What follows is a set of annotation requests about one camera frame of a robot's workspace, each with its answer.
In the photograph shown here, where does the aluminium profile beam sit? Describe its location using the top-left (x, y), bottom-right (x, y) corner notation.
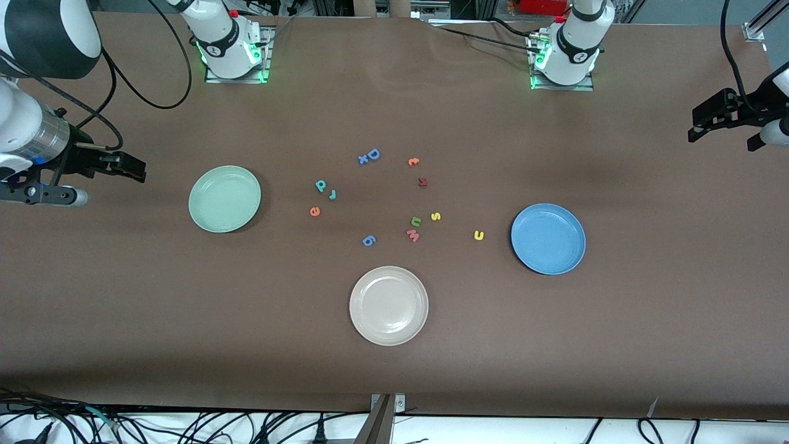
top-left (353, 395), bottom-right (396, 444)

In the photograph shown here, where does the beige plate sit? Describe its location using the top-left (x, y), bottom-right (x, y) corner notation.
top-left (349, 265), bottom-right (430, 347)

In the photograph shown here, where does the small metal bracket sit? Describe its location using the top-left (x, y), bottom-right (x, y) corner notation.
top-left (370, 393), bottom-right (407, 415)

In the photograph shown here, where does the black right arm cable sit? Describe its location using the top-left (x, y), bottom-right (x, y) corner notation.
top-left (0, 0), bottom-right (193, 152)

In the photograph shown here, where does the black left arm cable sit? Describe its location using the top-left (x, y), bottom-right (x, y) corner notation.
top-left (720, 0), bottom-right (750, 115)

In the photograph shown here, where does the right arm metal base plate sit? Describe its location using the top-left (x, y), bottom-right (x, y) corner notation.
top-left (203, 25), bottom-right (275, 84)

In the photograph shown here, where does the red box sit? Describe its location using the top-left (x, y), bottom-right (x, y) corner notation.
top-left (521, 0), bottom-right (571, 16)

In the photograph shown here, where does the teal tipped cable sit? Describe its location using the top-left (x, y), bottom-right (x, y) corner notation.
top-left (80, 404), bottom-right (121, 432)

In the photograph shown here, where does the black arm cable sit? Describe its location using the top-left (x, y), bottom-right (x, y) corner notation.
top-left (720, 0), bottom-right (750, 115)
top-left (0, 0), bottom-right (193, 152)

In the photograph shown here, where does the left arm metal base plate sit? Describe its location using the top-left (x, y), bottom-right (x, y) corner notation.
top-left (527, 31), bottom-right (596, 92)

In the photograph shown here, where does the brown table cover sheet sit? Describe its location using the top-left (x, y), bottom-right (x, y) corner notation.
top-left (0, 11), bottom-right (789, 421)

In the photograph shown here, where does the long black table cable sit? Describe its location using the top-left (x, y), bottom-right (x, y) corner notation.
top-left (428, 23), bottom-right (537, 50)

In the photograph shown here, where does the aluminium frame corner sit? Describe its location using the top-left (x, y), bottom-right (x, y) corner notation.
top-left (743, 0), bottom-right (789, 41)

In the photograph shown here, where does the green plate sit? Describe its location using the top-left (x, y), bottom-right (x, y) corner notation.
top-left (188, 165), bottom-right (262, 234)

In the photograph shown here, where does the blue plate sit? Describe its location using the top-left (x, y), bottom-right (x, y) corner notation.
top-left (510, 203), bottom-right (587, 276)

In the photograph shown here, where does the short black table cable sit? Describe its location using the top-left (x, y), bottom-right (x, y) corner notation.
top-left (487, 17), bottom-right (540, 39)

